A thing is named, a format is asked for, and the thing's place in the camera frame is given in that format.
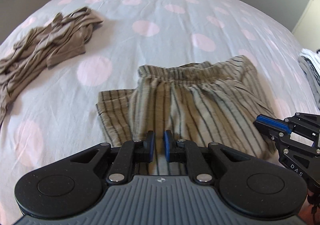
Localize beige striped pants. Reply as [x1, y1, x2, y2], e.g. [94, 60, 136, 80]
[95, 55, 277, 177]

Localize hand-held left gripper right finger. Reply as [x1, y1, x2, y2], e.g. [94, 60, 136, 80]
[163, 130, 248, 185]

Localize brown shirt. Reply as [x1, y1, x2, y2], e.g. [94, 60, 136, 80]
[0, 7, 104, 125]

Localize grey folded garment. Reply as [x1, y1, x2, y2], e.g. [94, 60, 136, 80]
[298, 56, 320, 110]

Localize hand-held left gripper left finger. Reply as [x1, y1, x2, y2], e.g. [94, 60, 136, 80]
[69, 130, 156, 185]

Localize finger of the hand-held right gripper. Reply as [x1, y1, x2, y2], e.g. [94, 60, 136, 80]
[258, 114, 300, 134]
[253, 120, 284, 144]

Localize dark patterned folded garment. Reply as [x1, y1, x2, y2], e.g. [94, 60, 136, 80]
[304, 55, 320, 78]

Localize white folded fleece garment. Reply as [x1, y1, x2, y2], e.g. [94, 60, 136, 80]
[299, 48, 320, 65]

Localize polka dot bed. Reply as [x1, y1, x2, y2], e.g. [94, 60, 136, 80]
[0, 0, 320, 225]

